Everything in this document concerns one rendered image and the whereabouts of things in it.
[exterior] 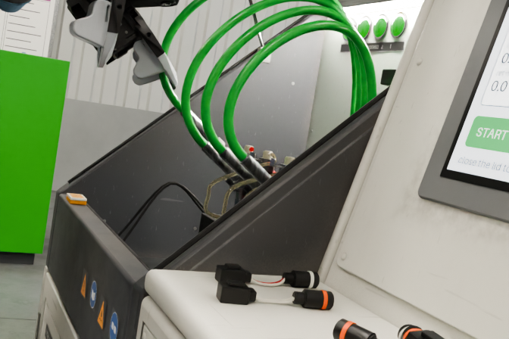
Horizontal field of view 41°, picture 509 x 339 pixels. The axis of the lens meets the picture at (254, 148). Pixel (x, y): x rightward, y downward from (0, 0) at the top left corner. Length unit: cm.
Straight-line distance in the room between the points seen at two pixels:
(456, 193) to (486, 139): 6
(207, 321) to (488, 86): 37
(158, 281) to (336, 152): 28
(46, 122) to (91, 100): 325
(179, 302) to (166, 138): 81
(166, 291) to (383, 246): 25
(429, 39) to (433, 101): 9
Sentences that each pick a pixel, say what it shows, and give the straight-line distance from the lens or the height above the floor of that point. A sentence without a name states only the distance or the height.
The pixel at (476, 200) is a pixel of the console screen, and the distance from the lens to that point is 71.
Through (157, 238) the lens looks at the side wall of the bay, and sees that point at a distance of 151.
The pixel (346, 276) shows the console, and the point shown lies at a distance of 84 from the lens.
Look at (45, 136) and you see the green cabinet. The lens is 444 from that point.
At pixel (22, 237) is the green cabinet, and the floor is 18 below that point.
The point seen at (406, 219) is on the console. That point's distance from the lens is 78.
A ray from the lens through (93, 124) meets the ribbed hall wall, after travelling 763.
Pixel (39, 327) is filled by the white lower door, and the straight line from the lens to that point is 150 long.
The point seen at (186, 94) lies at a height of 118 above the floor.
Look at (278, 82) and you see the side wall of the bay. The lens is 156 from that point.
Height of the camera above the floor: 117
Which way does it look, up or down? 3 degrees down
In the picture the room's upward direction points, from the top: 9 degrees clockwise
